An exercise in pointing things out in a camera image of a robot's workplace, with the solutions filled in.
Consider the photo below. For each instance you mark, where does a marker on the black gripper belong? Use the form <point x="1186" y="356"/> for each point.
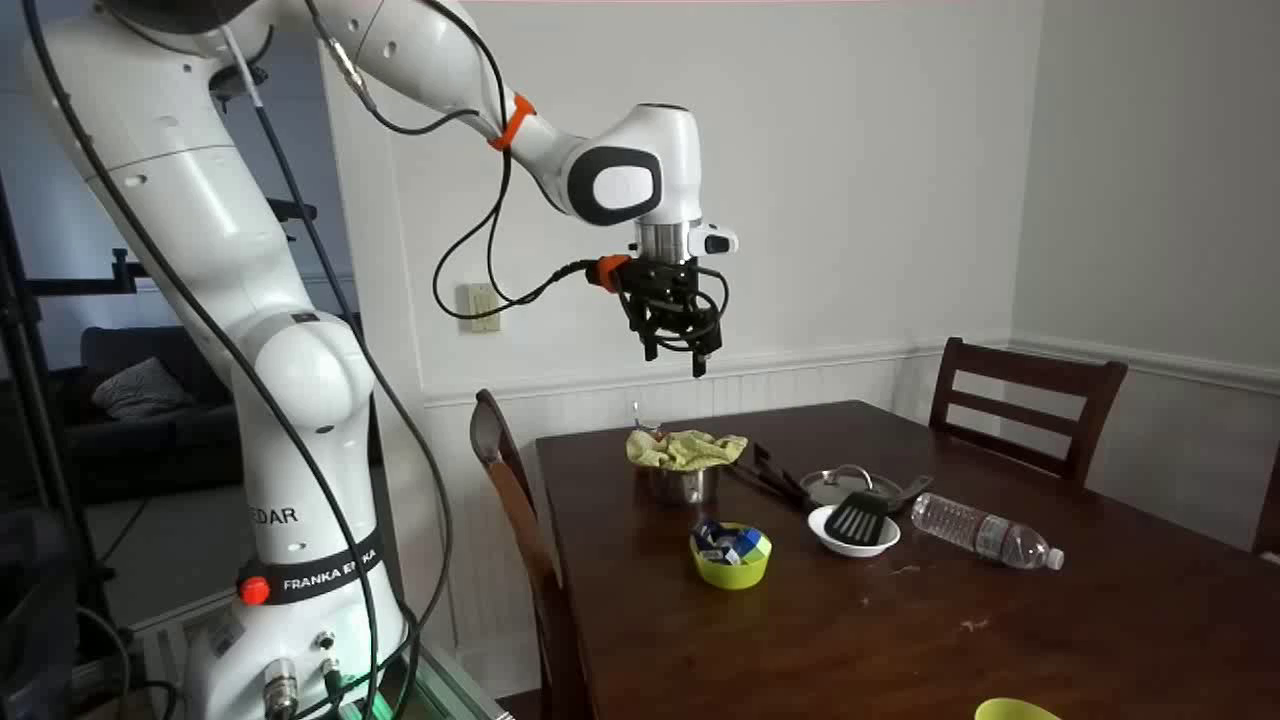
<point x="673" y="298"/>

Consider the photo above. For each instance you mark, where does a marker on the dark sofa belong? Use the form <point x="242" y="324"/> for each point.
<point x="161" y="446"/>

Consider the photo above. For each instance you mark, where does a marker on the silver metal bowl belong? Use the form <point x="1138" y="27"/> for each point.
<point x="834" y="480"/>

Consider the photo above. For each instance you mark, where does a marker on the grey pillow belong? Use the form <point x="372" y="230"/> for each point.
<point x="141" y="388"/>

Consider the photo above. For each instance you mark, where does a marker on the thin black tripod pole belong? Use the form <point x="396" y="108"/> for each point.
<point x="284" y="172"/>

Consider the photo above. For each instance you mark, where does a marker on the white plate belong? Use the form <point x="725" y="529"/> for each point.
<point x="882" y="548"/>

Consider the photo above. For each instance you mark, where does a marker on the pale yellow cloth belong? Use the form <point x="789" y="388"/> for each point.
<point x="685" y="449"/>

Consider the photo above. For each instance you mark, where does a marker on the metal cup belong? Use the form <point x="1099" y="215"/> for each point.
<point x="683" y="489"/>

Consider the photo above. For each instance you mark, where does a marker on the black metal stand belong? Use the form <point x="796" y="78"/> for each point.
<point x="41" y="443"/>

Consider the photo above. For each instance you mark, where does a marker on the beige wall switch plate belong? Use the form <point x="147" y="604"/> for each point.
<point x="477" y="304"/>

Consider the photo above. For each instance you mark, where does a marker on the blue and white bowl contents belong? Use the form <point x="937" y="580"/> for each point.
<point x="725" y="541"/>

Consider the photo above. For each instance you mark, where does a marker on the yellow-green bowl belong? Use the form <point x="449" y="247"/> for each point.
<point x="730" y="572"/>

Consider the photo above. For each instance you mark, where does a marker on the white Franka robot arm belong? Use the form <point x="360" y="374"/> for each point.
<point x="175" y="172"/>

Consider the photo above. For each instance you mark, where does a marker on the green object table edge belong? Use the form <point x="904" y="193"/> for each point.
<point x="1017" y="709"/>

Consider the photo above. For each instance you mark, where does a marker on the dark tongs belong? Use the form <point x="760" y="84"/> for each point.
<point x="768" y="477"/>

